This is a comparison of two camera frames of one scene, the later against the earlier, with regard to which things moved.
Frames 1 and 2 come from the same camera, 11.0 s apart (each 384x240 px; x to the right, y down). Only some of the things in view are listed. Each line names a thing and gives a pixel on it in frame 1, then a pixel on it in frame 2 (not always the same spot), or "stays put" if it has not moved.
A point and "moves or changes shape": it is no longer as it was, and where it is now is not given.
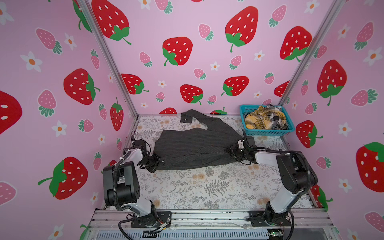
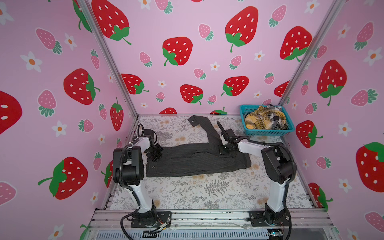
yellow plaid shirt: x=261 y=118 stays put
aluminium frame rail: x=118 y=219 stays put
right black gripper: x=233 y=148 to x=221 y=151
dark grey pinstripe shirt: x=177 y=148 moves or changes shape
